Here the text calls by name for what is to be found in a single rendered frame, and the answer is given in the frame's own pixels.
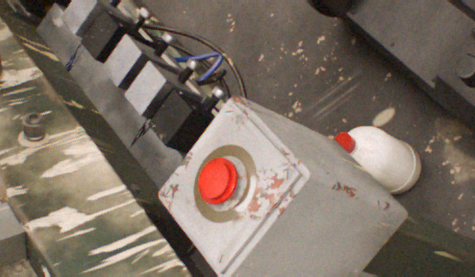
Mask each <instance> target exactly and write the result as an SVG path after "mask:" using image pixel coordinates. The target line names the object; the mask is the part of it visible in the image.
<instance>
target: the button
mask: <svg viewBox="0 0 475 277"><path fill-rule="evenodd" d="M237 183H238V172H237V170H236V167H235V165H234V164H233V163H231V161H229V160H227V159H226V158H214V159H213V160H211V161H210V162H209V163H207V164H206V166H205V167H204V168H203V170H202V173H201V174H200V177H199V181H198V189H199V192H200V195H201V196H202V199H204V200H205V201H206V202H207V203H210V204H214V205H218V204H222V203H225V202H226V200H228V199H230V198H231V195H233V193H234V192H235V188H236V186H237Z"/></svg>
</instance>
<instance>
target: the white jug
mask: <svg viewBox="0 0 475 277"><path fill-rule="evenodd" d="M334 140H335V141H337V142H338V143H339V144H340V145H341V146H342V147H343V148H344V149H345V150H346V151H347V152H348V153H349V154H350V155H351V156H352V157H353V158H354V159H355V160H356V161H357V162H358V163H359V164H360V165H361V166H362V167H363V168H364V169H365V170H366V171H367V172H368V173H369V174H370V175H371V176H372V177H373V178H374V179H375V180H376V181H377V182H378V183H379V184H380V185H381V186H382V187H384V189H385V190H386V191H387V192H388V193H389V194H400V193H402V192H404V191H407V190H409V189H410V188H412V187H413V185H414V184H415V183H416V182H417V179H418V177H419V175H420V172H421V160H420V158H419V155H418V154H417V150H415V149H414V148H413V147H412V146H410V145H408V144H407V143H406V142H404V141H401V140H398V139H396V138H393V137H392V136H390V135H388V134H386V133H385V132H384V131H383V130H379V129H377V128H375V127H372V126H362V127H358V128H356V129H354V130H351V131H350V132H349V133H348V134H347V133H341V134H337V136H336V137H335V139H334Z"/></svg>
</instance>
